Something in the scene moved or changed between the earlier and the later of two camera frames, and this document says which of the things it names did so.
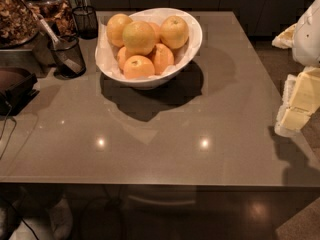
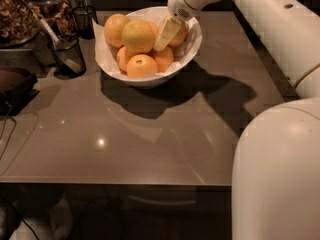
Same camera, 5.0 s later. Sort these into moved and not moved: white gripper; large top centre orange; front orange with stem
Moved: white gripper
Not moved: front orange with stem; large top centre orange
